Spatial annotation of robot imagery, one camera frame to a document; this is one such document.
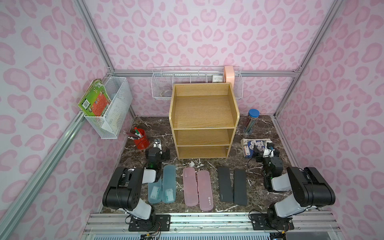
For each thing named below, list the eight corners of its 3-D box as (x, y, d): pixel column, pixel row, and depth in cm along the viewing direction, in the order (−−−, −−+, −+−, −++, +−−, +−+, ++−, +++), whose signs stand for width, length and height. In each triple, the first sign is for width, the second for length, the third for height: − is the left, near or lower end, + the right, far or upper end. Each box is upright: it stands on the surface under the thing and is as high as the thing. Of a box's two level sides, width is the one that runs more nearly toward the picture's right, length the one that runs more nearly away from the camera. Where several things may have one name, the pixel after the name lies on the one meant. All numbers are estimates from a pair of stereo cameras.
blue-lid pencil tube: (243, 135, 110) (250, 116, 94) (241, 128, 114) (248, 108, 99) (252, 135, 110) (261, 115, 94) (250, 128, 114) (258, 108, 99)
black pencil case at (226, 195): (220, 202, 81) (220, 200, 79) (217, 168, 94) (217, 166, 92) (233, 202, 81) (234, 200, 79) (228, 168, 94) (229, 166, 92)
